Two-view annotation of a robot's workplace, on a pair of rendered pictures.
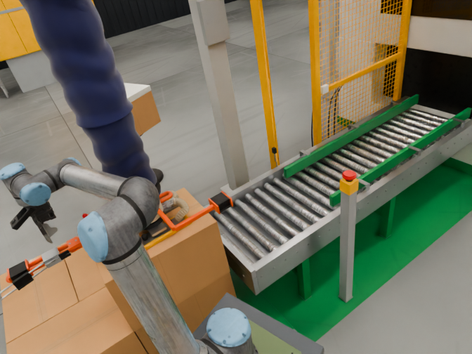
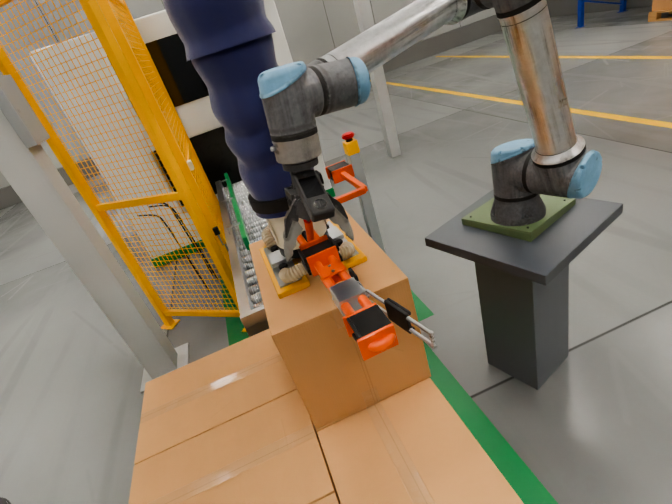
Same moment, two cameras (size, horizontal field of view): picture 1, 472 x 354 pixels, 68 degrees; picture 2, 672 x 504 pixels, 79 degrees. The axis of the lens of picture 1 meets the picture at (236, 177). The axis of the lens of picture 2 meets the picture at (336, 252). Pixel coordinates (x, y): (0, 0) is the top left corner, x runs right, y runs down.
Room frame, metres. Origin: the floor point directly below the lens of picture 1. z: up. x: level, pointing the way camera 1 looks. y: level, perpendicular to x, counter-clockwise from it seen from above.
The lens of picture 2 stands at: (0.95, 1.60, 1.60)
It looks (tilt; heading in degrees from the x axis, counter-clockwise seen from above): 29 degrees down; 288
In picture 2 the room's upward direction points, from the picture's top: 18 degrees counter-clockwise
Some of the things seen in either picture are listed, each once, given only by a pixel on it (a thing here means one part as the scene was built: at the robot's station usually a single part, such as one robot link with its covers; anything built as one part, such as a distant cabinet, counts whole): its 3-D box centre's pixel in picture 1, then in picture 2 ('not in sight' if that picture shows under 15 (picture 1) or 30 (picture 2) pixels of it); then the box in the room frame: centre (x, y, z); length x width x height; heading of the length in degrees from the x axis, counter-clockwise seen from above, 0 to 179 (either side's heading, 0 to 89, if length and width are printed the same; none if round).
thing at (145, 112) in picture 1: (121, 114); not in sight; (3.33, 1.00, 0.82); 0.60 x 0.40 x 0.40; 141
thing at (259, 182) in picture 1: (319, 154); (231, 236); (2.40, -0.72, 0.50); 2.31 x 0.05 x 0.19; 117
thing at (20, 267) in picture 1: (20, 272); (369, 330); (1.13, 1.01, 1.07); 0.08 x 0.07 x 0.05; 119
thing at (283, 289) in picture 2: not in sight; (280, 261); (1.49, 0.53, 0.97); 0.34 x 0.10 x 0.05; 119
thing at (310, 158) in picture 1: (354, 130); (230, 204); (2.51, -1.06, 0.60); 1.60 x 0.11 x 0.09; 117
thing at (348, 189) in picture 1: (347, 246); (370, 220); (1.39, -0.57, 0.50); 0.07 x 0.07 x 1.00; 27
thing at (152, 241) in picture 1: (158, 231); (333, 239); (1.33, 0.44, 0.97); 0.34 x 0.10 x 0.05; 119
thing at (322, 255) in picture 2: not in sight; (320, 255); (1.29, 0.71, 1.07); 0.10 x 0.08 x 0.06; 29
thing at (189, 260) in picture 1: (160, 254); (331, 304); (1.39, 0.50, 0.74); 0.60 x 0.40 x 0.40; 116
